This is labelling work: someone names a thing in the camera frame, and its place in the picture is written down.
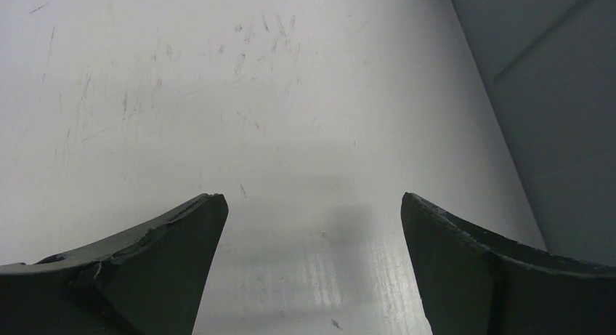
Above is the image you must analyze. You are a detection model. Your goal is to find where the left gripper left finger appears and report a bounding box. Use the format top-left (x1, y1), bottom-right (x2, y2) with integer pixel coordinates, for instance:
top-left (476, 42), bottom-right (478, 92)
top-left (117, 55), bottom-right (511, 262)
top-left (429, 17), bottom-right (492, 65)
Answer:
top-left (1, 194), bottom-right (229, 334)

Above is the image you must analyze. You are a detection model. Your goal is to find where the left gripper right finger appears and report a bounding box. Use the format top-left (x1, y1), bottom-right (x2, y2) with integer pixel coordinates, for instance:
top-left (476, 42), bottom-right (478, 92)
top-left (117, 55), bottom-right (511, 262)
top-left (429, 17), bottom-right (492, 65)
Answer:
top-left (401, 193), bottom-right (615, 334)

